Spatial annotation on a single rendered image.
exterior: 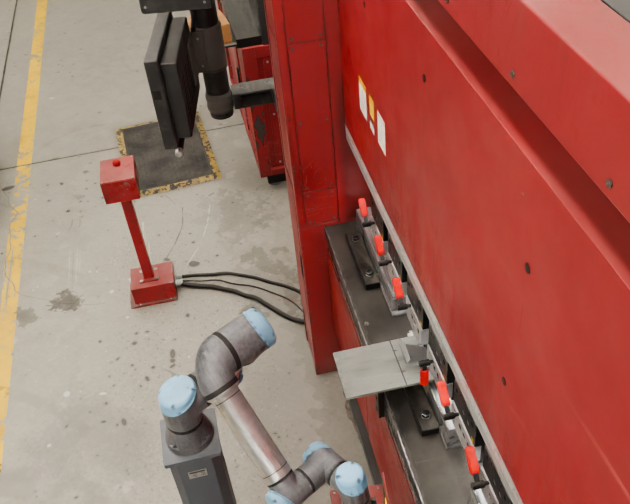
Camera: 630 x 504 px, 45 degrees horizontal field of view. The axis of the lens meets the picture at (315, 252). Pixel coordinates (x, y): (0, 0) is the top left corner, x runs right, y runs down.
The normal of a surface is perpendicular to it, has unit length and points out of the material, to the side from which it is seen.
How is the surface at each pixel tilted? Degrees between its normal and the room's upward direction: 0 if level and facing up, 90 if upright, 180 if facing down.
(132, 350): 0
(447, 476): 0
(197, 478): 90
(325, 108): 90
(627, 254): 0
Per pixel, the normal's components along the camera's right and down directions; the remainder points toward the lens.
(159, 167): -0.07, -0.76
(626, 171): -0.98, 0.19
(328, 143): 0.21, 0.63
